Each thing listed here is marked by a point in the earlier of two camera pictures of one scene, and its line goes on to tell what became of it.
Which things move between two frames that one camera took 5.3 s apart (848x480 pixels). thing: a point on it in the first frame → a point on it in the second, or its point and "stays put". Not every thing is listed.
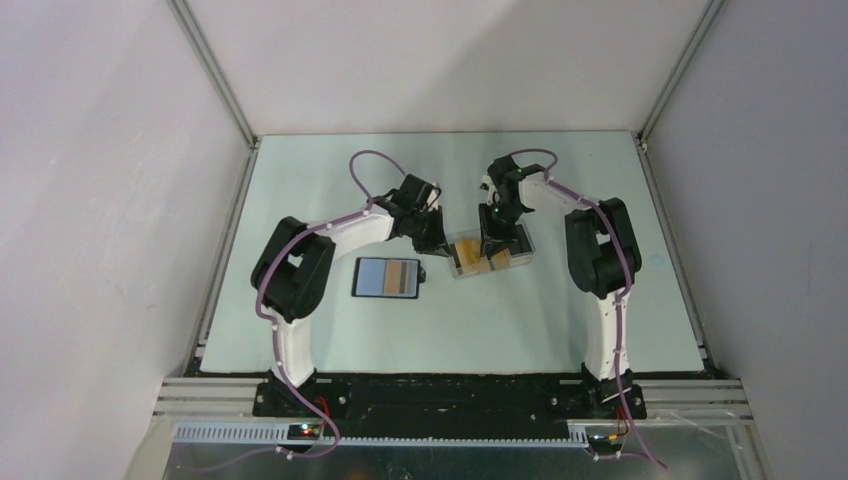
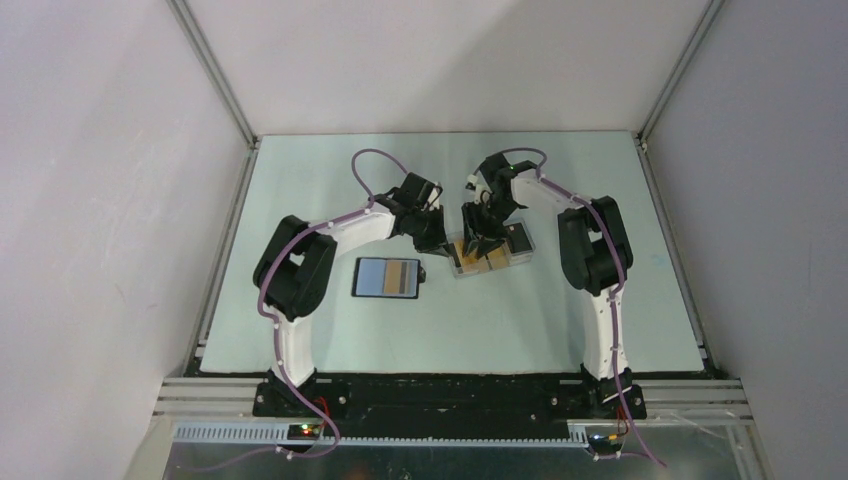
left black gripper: x=437 y=244 stays put
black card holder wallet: x=387 y=277 stays put
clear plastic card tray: x=465 y=252 stays put
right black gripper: x=492 y=238 → x=474 y=229
